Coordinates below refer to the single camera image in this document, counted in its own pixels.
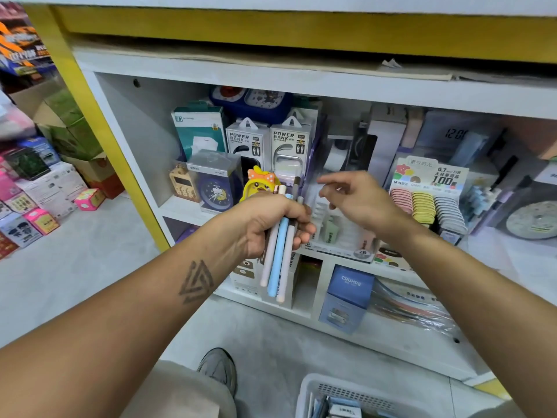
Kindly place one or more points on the assorted small colourful boxes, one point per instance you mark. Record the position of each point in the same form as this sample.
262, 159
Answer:
52, 161

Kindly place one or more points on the yellow alarm clock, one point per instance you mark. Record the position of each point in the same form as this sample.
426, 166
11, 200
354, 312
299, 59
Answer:
259, 180

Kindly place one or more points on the tape dispenser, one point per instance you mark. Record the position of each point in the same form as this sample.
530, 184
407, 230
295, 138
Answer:
338, 154

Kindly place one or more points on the white tall box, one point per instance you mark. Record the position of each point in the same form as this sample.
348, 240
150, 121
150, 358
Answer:
386, 139

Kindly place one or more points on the clear boxed dark clock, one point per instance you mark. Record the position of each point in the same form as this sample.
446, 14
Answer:
216, 183

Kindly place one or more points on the bunch of slim pastel packets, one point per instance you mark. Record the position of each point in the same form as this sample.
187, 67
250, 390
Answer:
278, 265

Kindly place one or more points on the flat cardboard sheets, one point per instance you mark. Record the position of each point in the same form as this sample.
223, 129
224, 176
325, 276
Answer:
305, 63

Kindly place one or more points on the large white cardboard box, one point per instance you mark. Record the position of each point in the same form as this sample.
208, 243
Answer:
248, 278

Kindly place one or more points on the grey digital clock box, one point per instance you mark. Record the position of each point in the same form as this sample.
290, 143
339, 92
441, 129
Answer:
448, 135

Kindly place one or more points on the person's left forearm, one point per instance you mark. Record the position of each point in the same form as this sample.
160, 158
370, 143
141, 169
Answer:
113, 335

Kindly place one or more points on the blue small carton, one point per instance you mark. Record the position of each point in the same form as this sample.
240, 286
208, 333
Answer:
346, 300

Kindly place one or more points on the teal white box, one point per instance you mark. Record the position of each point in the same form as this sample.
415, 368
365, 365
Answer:
198, 128

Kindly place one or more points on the white hanging accessory box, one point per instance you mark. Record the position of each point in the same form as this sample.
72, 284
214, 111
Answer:
246, 142
292, 143

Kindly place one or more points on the pile of lead refill packets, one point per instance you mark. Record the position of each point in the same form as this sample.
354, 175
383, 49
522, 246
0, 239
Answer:
348, 406

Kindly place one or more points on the white refill display box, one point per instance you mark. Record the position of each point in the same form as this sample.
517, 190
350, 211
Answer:
426, 174

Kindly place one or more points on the person's right hand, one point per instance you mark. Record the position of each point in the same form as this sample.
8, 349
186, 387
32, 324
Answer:
370, 203

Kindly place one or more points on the purple box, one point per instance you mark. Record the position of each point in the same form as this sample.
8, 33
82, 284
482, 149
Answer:
187, 233

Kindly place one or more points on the white shelf with yellow trim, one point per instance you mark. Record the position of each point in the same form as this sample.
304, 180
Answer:
287, 78

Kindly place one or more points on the grey white refill packet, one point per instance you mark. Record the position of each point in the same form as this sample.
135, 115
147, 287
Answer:
329, 224

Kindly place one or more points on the person's right forearm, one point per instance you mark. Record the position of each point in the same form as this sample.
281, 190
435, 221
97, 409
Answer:
487, 309

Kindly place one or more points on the grey sneaker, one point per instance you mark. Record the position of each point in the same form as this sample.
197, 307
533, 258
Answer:
217, 368

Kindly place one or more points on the clear plastic tray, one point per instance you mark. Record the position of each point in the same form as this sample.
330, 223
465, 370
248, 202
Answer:
348, 244

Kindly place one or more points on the purple translucent container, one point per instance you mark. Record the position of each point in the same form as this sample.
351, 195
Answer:
318, 135

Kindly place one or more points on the white plastic basket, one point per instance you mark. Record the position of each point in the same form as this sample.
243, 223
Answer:
309, 383

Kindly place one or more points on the small tan alarm clock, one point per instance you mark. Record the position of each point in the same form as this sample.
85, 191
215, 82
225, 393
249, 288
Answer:
183, 183

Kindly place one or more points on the pastel sticky notes pack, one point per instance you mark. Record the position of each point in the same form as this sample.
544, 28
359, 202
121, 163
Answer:
535, 136

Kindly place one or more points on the white round clock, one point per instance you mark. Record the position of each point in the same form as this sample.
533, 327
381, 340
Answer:
533, 220

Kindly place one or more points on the white long box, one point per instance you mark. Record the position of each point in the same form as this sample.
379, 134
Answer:
546, 174

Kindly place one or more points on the stack of wrapped discs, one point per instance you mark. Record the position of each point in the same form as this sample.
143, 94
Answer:
418, 309

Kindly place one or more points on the person's left hand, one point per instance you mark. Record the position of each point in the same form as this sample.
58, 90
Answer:
261, 217

